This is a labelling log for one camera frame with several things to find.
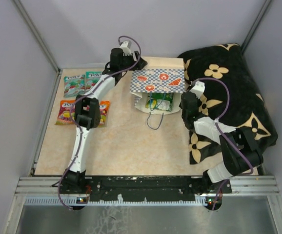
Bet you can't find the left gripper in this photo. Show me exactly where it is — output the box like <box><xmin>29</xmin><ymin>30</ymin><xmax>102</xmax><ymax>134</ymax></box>
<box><xmin>120</xmin><ymin>51</ymin><xmax>147</xmax><ymax>72</ymax></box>

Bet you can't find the checkered paper bag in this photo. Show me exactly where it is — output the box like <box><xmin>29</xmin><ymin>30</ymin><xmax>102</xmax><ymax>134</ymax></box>
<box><xmin>130</xmin><ymin>57</ymin><xmax>185</xmax><ymax>115</ymax></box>

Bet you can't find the green mint candy bag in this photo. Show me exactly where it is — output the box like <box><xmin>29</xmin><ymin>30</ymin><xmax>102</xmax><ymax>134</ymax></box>
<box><xmin>85</xmin><ymin>71</ymin><xmax>102</xmax><ymax>92</ymax></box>
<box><xmin>63</xmin><ymin>74</ymin><xmax>85</xmax><ymax>98</ymax></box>

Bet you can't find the orange fruits candy bag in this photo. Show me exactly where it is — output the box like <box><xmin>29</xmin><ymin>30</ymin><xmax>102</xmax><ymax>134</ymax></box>
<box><xmin>55</xmin><ymin>100</ymin><xmax>75</xmax><ymax>125</ymax></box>

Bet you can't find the green lemon candy bag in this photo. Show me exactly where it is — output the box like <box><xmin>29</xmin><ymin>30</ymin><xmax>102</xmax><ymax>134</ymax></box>
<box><xmin>145</xmin><ymin>93</ymin><xmax>174</xmax><ymax>112</ymax></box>

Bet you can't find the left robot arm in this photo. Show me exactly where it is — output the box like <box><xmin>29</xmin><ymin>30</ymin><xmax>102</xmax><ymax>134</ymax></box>
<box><xmin>58</xmin><ymin>48</ymin><xmax>147</xmax><ymax>195</ymax></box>

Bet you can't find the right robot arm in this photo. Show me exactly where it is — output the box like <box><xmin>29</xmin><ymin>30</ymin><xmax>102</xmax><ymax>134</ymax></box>
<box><xmin>179</xmin><ymin>92</ymin><xmax>263</xmax><ymax>195</ymax></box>

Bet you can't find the black floral pillow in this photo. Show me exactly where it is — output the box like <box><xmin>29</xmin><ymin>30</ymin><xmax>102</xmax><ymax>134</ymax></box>
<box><xmin>179</xmin><ymin>43</ymin><xmax>278</xmax><ymax>152</ymax></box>

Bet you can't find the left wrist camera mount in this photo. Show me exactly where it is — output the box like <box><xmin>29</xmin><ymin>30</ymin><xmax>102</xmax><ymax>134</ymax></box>
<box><xmin>120</xmin><ymin>40</ymin><xmax>132</xmax><ymax>56</ymax></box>

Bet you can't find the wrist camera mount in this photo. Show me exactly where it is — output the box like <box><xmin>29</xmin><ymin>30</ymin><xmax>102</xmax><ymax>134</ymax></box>
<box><xmin>188</xmin><ymin>81</ymin><xmax>205</xmax><ymax>98</ymax></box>
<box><xmin>120</xmin><ymin>40</ymin><xmax>132</xmax><ymax>56</ymax></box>

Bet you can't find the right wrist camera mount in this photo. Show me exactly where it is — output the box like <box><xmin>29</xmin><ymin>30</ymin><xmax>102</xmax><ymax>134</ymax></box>
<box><xmin>188</xmin><ymin>81</ymin><xmax>205</xmax><ymax>98</ymax></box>

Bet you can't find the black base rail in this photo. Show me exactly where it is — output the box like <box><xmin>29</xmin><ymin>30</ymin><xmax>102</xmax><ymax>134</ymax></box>
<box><xmin>59</xmin><ymin>175</ymin><xmax>232</xmax><ymax>202</ymax></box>

